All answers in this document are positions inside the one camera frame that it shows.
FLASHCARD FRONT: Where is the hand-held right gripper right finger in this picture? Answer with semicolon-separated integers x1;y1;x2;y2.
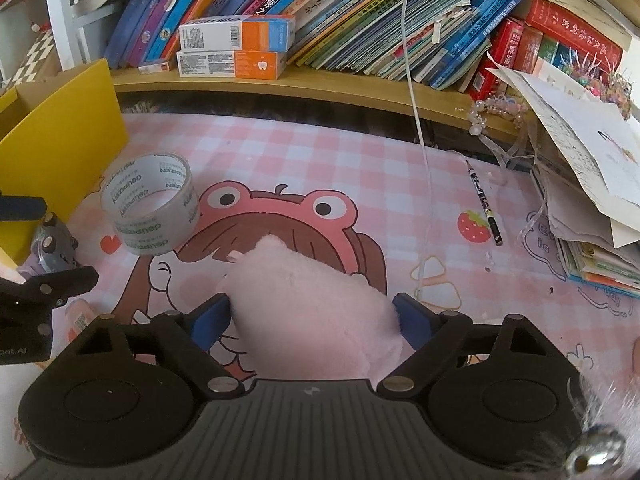
375;292;556;395

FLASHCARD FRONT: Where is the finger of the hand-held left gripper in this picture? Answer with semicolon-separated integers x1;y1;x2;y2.
0;191;47;222
0;265;99;312

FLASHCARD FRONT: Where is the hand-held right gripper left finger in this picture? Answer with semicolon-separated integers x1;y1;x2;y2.
70;294;246;396

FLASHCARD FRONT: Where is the yellow cardboard box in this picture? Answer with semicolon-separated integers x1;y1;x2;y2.
0;58;130;266

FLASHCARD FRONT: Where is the clear tape roll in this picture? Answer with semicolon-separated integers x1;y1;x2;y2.
100;152;201;257

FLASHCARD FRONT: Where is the pink plush pig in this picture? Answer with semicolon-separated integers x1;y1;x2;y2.
215;234;416;381

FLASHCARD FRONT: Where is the black patterned pencil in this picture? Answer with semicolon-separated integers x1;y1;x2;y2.
465;160;503;247

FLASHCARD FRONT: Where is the wooden chessboard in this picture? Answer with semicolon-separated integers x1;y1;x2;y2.
0;27;58;91

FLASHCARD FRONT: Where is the pink checked desk mat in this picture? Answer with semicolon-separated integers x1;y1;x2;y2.
0;112;640;461

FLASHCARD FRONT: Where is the grey fluffy bell charm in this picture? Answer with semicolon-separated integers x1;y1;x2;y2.
565;375;640;480

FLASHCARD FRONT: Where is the pile of papers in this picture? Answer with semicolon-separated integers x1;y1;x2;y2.
487;52;640;301

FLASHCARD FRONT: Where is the white and wooden bookshelf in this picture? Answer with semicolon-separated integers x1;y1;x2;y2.
0;0;640;136

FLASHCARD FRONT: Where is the orange blue white box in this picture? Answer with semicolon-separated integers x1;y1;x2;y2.
178;14;296;53

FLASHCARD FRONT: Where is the colourful spiky bead ornament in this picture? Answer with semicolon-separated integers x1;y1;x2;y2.
555;42;636;121

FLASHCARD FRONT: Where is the row of colourful books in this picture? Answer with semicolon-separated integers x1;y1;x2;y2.
102;0;626;93

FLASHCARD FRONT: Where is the white bead string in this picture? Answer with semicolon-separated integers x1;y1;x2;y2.
467;96;533;138

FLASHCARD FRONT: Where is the white cable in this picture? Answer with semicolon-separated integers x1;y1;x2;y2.
400;0;437;306

